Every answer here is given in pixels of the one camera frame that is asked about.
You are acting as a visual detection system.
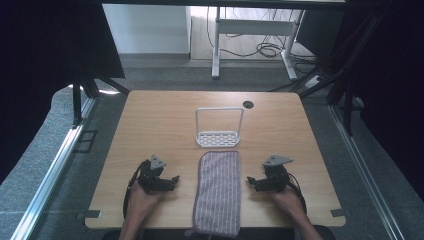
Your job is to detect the black metal stand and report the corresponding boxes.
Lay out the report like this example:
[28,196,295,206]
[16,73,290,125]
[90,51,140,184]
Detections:
[71,68,132,129]
[289,13,384,137]

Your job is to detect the black curtain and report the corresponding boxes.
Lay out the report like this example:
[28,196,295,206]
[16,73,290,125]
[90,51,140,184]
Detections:
[296,0,424,203]
[0,0,126,186]

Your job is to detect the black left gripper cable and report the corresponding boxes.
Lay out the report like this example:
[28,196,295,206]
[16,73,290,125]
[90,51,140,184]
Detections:
[122,159,152,220]

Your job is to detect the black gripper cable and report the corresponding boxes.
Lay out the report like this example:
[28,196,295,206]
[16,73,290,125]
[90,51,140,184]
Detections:
[122,159,152,220]
[285,172,308,215]

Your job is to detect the person's dark clothing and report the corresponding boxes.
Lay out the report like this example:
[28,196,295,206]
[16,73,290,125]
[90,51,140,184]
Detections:
[100,225,330,240]

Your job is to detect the person's left hand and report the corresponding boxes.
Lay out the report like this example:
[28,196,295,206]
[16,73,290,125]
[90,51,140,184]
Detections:
[126,181,164,222]

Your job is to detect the white metal desk frame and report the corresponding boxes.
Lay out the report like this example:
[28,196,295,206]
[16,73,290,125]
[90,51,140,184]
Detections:
[211,6,306,82]

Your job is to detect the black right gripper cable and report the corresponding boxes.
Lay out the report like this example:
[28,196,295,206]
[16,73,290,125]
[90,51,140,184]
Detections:
[285,172,308,215]

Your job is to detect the aluminium floor rail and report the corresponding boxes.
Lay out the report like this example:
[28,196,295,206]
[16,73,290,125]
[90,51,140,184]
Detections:
[327,103,407,240]
[10,96,97,240]

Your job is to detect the striped purple grey towel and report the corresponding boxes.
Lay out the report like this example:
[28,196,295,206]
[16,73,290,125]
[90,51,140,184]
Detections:
[185,150,242,239]

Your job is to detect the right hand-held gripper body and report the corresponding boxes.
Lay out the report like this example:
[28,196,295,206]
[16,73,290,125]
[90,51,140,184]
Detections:
[261,154,295,193]

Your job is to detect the person's right hand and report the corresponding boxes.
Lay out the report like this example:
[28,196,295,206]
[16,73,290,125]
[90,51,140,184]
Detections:
[270,184,307,219]

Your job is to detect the white perforated rack with handle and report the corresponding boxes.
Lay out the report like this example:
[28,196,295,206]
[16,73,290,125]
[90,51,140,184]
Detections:
[194,106,245,149]

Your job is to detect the white power strip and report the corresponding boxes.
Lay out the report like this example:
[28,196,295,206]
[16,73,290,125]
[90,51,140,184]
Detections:
[304,74,325,90]

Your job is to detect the black floor cables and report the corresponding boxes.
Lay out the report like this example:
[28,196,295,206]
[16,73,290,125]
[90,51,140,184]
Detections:
[205,6,318,93]

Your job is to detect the white cabinet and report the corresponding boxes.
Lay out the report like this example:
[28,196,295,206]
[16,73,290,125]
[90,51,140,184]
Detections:
[102,3,192,55]

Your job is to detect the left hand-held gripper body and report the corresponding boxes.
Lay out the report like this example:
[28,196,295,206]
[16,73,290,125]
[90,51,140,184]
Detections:
[137,154,169,195]

